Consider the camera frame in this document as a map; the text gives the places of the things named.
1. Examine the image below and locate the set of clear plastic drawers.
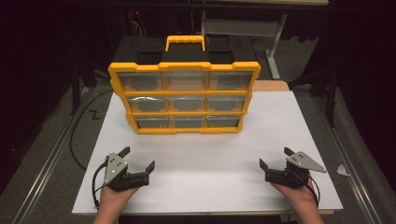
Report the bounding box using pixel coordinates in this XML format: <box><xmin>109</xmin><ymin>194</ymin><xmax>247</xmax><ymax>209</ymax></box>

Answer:
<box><xmin>118</xmin><ymin>71</ymin><xmax>253</xmax><ymax>129</ymax></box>

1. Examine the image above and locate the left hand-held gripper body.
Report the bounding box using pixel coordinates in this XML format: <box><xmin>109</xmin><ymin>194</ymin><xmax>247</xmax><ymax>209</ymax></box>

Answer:
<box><xmin>103</xmin><ymin>151</ymin><xmax>151</xmax><ymax>192</ymax></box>

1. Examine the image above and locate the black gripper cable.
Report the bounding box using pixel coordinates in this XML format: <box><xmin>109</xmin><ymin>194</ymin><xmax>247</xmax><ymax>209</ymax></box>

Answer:
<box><xmin>92</xmin><ymin>157</ymin><xmax>110</xmax><ymax>211</ymax></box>
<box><xmin>298</xmin><ymin>174</ymin><xmax>321</xmax><ymax>208</ymax></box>

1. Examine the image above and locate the yellow black drawer organizer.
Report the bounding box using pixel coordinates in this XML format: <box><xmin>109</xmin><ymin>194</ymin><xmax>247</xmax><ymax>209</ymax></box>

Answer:
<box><xmin>107</xmin><ymin>35</ymin><xmax>262</xmax><ymax>135</ymax></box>

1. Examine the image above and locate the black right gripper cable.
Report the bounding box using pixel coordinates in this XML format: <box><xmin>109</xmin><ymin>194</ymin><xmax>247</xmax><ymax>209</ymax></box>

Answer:
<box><xmin>298</xmin><ymin>174</ymin><xmax>321</xmax><ymax>208</ymax></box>

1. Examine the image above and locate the black floor cable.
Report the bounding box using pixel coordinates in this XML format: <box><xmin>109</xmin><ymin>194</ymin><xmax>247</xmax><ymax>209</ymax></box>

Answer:
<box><xmin>68</xmin><ymin>89</ymin><xmax>114</xmax><ymax>172</ymax></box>

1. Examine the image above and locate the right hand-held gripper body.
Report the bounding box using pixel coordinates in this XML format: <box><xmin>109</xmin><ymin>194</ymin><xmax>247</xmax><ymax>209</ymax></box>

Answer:
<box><xmin>264</xmin><ymin>151</ymin><xmax>328</xmax><ymax>190</ymax></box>

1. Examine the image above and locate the black metal stand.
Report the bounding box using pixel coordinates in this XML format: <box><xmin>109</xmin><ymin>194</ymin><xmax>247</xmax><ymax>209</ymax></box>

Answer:
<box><xmin>70</xmin><ymin>57</ymin><xmax>98</xmax><ymax>117</ymax></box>
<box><xmin>287</xmin><ymin>66</ymin><xmax>340</xmax><ymax>128</ymax></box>

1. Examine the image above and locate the white paper scrap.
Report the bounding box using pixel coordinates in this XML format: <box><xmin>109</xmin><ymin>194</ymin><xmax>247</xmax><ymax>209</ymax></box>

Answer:
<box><xmin>335</xmin><ymin>163</ymin><xmax>351</xmax><ymax>177</ymax></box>

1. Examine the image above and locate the person's right hand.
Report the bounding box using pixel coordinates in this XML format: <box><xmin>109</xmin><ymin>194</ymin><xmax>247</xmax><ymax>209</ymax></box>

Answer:
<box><xmin>270</xmin><ymin>179</ymin><xmax>316</xmax><ymax>209</ymax></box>

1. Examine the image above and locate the person's left hand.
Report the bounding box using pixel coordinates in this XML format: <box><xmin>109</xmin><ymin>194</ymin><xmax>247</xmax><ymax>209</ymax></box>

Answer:
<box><xmin>100</xmin><ymin>185</ymin><xmax>140</xmax><ymax>209</ymax></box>

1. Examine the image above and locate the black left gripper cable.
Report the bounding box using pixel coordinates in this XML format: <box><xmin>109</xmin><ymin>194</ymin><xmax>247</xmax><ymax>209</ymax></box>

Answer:
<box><xmin>92</xmin><ymin>157</ymin><xmax>110</xmax><ymax>211</ymax></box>

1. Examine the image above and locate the grey metal desk frame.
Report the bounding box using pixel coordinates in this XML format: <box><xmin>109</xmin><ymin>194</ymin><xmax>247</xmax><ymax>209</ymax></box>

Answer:
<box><xmin>201</xmin><ymin>11</ymin><xmax>288</xmax><ymax>80</ymax></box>

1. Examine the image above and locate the metal floor rail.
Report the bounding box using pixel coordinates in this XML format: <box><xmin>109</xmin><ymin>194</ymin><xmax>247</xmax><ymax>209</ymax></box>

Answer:
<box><xmin>11</xmin><ymin>87</ymin><xmax>96</xmax><ymax>224</ymax></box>
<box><xmin>312</xmin><ymin>95</ymin><xmax>386</xmax><ymax>224</ymax></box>

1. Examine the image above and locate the wooden table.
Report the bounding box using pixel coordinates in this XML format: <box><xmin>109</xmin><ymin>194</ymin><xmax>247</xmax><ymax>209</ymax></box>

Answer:
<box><xmin>251</xmin><ymin>79</ymin><xmax>290</xmax><ymax>92</ymax></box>

